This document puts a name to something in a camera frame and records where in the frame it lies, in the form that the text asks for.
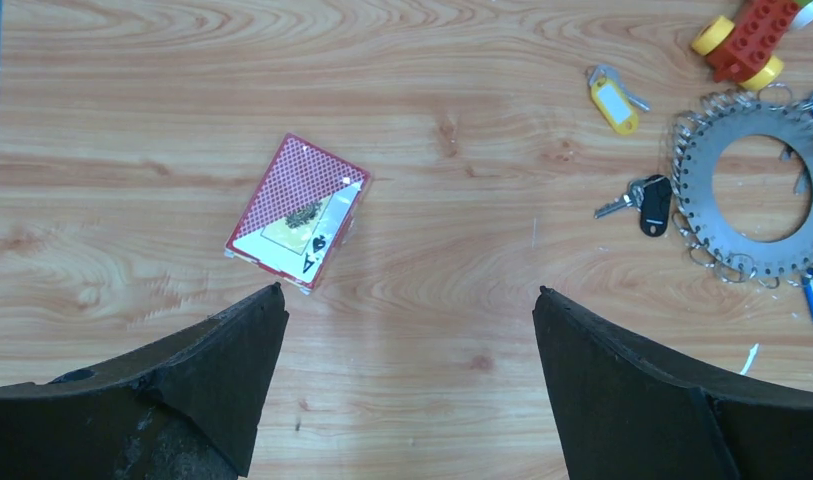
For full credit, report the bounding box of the key with black fob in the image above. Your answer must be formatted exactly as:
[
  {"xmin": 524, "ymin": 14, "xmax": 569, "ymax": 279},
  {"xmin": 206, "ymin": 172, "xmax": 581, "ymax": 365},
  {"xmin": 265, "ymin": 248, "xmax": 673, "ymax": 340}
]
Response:
[{"xmin": 593, "ymin": 174, "xmax": 673, "ymax": 238}]

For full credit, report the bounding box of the red playing card deck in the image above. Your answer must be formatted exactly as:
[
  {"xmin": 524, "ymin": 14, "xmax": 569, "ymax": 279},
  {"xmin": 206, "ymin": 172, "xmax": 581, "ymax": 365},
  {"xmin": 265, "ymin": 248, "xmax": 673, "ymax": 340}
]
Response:
[{"xmin": 224, "ymin": 133, "xmax": 372, "ymax": 293}]

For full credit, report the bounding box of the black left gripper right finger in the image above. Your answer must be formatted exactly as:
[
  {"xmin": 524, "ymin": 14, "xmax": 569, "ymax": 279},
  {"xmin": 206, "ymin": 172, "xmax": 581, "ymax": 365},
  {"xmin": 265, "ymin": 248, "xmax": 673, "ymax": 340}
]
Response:
[{"xmin": 532, "ymin": 287, "xmax": 813, "ymax": 479}]

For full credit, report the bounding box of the red yellow toy brick car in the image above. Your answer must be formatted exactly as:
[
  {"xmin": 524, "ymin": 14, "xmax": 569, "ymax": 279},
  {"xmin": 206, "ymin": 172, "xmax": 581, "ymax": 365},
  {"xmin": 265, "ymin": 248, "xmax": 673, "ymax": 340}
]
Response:
[{"xmin": 690, "ymin": 0, "xmax": 813, "ymax": 92}]

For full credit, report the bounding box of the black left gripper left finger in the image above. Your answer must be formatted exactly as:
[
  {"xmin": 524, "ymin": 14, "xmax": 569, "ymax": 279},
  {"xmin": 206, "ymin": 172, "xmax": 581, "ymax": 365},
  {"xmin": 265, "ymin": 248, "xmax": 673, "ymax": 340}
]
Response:
[{"xmin": 0, "ymin": 284, "xmax": 289, "ymax": 479}]

